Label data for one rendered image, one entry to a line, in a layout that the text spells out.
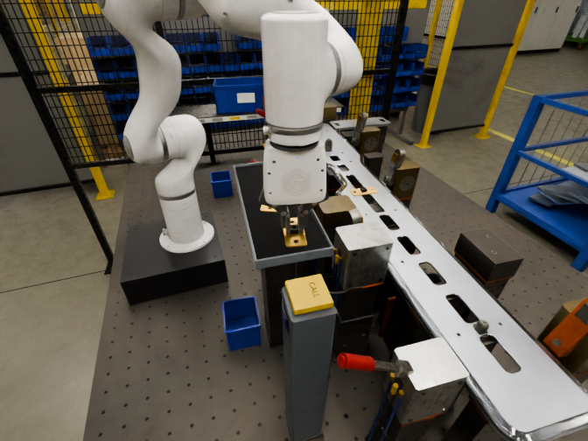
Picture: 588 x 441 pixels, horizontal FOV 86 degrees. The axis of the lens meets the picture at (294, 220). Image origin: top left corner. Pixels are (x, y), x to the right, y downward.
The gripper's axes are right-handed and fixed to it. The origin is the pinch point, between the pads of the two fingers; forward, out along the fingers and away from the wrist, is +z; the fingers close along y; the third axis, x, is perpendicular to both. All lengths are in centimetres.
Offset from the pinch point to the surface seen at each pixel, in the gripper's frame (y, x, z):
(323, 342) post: 2.6, -17.7, 11.4
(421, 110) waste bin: 204, 339, 90
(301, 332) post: -1.0, -18.1, 7.5
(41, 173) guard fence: -187, 213, 91
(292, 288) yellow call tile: -1.8, -13.6, 2.7
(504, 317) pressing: 40.7, -11.9, 18.6
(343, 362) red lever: 3.5, -24.6, 5.3
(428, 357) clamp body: 18.6, -21.4, 12.6
